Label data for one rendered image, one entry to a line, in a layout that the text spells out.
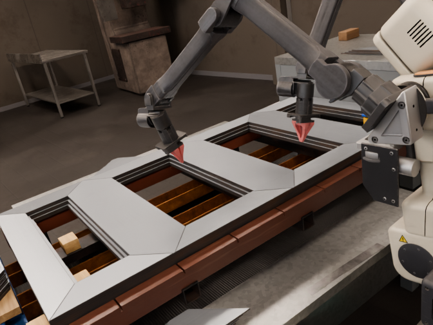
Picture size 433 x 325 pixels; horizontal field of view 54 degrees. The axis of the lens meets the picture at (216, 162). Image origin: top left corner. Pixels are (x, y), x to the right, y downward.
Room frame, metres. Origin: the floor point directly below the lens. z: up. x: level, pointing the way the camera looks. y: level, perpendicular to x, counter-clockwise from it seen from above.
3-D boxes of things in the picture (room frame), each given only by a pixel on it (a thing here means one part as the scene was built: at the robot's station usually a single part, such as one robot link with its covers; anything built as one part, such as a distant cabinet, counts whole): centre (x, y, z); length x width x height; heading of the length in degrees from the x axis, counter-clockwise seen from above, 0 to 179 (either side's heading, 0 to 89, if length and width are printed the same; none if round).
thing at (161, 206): (1.65, 0.07, 0.70); 1.66 x 0.08 x 0.05; 122
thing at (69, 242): (1.21, 0.52, 0.79); 0.06 x 0.05 x 0.04; 32
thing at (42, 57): (7.43, 2.50, 0.50); 1.94 x 0.73 x 1.00; 35
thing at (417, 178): (1.58, -0.80, 0.34); 0.06 x 0.06 x 0.68; 32
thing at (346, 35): (2.52, -0.91, 1.07); 0.12 x 0.06 x 0.05; 124
